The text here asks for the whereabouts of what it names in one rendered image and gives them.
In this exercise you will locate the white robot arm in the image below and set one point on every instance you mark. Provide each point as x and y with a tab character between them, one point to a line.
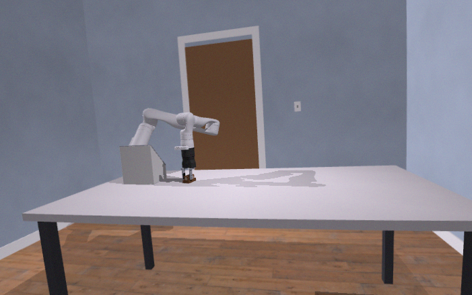
179	121

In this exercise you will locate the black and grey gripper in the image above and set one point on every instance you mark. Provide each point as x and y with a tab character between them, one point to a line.
188	156

